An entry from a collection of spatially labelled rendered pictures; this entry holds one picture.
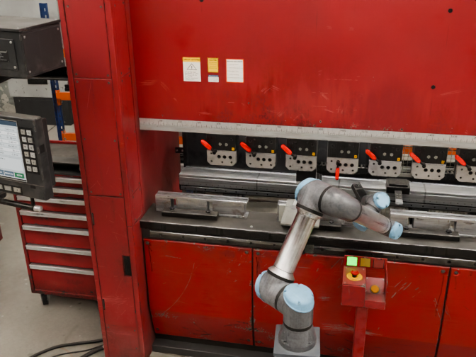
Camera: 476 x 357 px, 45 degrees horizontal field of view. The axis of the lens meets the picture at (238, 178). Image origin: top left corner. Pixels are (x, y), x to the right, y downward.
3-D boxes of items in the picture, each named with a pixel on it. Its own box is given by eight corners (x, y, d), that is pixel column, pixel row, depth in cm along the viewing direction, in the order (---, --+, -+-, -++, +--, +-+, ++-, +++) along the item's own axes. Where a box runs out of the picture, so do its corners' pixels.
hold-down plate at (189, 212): (161, 216, 309) (161, 211, 308) (164, 211, 314) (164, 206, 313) (216, 221, 304) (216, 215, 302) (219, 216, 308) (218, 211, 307)
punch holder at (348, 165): (326, 172, 285) (327, 140, 278) (327, 166, 292) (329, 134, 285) (357, 174, 282) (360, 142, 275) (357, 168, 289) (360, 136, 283)
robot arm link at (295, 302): (297, 333, 220) (299, 304, 215) (273, 316, 230) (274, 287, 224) (319, 320, 227) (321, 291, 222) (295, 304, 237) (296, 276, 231)
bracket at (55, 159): (-9, 184, 285) (-11, 171, 282) (18, 165, 307) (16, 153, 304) (67, 190, 277) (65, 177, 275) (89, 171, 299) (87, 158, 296)
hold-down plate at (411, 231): (395, 236, 286) (395, 231, 285) (394, 231, 291) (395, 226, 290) (459, 241, 281) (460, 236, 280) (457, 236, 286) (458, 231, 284)
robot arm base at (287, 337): (316, 353, 224) (317, 333, 220) (277, 350, 226) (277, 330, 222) (316, 329, 238) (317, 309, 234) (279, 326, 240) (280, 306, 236)
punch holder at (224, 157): (207, 164, 296) (205, 133, 289) (211, 158, 303) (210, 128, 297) (236, 166, 293) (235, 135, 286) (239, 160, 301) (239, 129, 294)
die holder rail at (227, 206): (156, 210, 315) (154, 195, 311) (159, 205, 320) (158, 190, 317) (246, 218, 306) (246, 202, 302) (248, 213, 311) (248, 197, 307)
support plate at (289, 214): (280, 224, 275) (280, 223, 274) (287, 200, 298) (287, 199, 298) (318, 228, 271) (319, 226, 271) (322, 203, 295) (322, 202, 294)
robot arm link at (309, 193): (272, 312, 226) (328, 183, 224) (246, 294, 236) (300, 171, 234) (290, 314, 234) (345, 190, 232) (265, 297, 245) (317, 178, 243)
